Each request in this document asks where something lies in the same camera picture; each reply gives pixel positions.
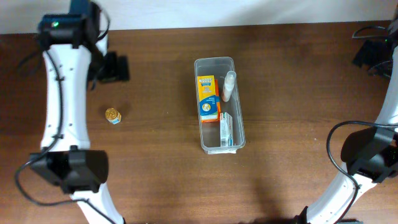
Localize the white Panadol box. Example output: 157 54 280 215
220 112 233 147

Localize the yellow blue Woods box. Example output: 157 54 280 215
197 75 218 123

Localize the orange medicine box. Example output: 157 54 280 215
215 79 221 121

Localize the clear plastic container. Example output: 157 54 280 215
194 57 246 154

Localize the small gold-lid jar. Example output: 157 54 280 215
105 108 121 124

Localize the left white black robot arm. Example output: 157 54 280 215
27 1 129 223

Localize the white spray bottle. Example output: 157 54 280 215
221 71 236 102

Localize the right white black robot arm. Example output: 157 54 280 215
292 17 397 224

